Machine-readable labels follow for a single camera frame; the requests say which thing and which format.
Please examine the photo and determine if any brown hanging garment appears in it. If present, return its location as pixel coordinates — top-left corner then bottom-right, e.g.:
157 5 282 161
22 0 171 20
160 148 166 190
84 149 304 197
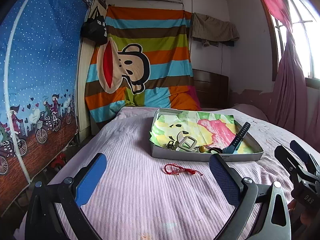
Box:
191 13 240 47

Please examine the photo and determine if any yellow bead charm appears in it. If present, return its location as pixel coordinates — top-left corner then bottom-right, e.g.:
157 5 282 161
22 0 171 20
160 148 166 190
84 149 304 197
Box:
199 146 206 153

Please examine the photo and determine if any brown leather bangle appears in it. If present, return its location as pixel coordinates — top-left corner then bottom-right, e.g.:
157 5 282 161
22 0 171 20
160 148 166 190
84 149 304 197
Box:
206 146 223 154

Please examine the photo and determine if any pink curtain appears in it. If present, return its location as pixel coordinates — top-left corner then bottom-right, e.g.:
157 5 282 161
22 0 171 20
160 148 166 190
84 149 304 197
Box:
263 0 319 151

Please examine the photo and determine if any striped monkey blanket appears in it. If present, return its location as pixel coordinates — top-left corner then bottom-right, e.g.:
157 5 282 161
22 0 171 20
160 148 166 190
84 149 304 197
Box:
85 6 200 127

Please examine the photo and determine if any blue bicycle print wardrobe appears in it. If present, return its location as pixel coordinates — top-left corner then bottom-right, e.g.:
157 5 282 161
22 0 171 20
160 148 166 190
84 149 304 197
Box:
1 0 87 212

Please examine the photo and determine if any black white paracord keychain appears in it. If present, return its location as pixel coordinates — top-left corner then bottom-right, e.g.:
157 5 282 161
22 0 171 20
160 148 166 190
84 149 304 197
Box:
165 140 177 151

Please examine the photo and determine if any black hanging bag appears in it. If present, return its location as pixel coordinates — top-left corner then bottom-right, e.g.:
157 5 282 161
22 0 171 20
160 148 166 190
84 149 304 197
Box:
80 6 107 46

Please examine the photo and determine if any grey shallow cardboard box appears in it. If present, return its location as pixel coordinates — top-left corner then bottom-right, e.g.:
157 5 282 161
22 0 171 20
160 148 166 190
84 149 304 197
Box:
150 108 264 162

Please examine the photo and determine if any pink bed cover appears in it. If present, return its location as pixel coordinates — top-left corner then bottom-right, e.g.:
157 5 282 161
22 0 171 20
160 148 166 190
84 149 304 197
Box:
13 103 320 240

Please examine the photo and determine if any blue smart watch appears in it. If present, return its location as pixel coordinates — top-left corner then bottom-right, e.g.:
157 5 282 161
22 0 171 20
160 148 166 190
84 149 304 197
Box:
222 122 251 154

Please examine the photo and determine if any window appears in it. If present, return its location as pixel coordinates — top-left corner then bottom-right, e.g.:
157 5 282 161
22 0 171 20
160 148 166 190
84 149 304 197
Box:
264 0 319 89

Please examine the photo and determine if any red braided cord bracelet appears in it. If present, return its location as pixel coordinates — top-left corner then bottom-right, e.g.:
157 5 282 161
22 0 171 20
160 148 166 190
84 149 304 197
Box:
163 163 203 176

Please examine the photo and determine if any colourful painted paper sheet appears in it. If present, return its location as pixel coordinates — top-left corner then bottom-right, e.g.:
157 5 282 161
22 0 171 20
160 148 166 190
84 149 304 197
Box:
149 111 256 155

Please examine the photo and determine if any person's right hand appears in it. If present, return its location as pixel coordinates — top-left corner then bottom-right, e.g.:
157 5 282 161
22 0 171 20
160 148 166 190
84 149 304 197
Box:
287 199 319 233

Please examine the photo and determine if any silver metal belt buckle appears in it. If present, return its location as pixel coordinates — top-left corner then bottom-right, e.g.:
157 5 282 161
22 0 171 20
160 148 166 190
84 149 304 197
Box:
175 131 197 152

